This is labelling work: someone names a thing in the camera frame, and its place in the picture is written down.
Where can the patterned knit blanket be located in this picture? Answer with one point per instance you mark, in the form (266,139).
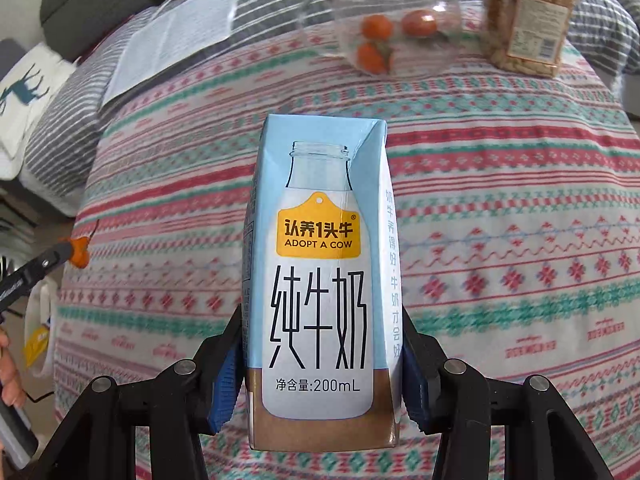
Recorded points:
(500,210)

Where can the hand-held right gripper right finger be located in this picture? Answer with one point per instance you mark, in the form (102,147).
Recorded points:
(415,390)

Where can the person's left hand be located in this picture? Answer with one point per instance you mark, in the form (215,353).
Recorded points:
(10,370)

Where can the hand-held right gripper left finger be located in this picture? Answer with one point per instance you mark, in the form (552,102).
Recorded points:
(225,385)

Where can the grey sofa cushion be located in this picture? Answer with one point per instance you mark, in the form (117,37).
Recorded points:
(90,5)

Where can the light blue milk carton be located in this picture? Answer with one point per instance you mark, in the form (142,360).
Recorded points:
(320,310)

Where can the grey striped quilt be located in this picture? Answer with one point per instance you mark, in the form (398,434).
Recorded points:
(65,125)

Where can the clear jar of peanuts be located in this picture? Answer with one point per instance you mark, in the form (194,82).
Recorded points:
(530,25)

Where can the white deer print pillow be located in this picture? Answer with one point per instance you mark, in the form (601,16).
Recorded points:
(25,100)

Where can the white printed paper sheet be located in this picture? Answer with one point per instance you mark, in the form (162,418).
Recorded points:
(175,35)

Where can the small orange tangerine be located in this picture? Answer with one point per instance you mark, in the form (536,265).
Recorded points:
(372,57)
(377,27)
(419,22)

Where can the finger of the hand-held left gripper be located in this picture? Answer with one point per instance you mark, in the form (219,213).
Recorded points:
(30,274)

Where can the orange peel piece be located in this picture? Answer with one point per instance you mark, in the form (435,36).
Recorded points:
(80,255)

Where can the clear glass jar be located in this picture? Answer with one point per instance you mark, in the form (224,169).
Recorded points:
(325,20)

